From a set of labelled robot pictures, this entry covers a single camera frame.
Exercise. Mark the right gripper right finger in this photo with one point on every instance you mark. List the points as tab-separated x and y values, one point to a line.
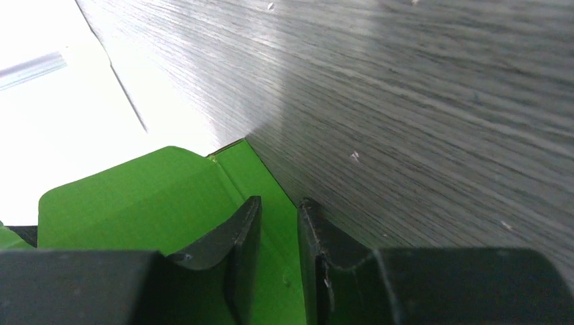
345	282

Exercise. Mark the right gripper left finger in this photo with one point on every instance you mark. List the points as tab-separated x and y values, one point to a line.
210	281

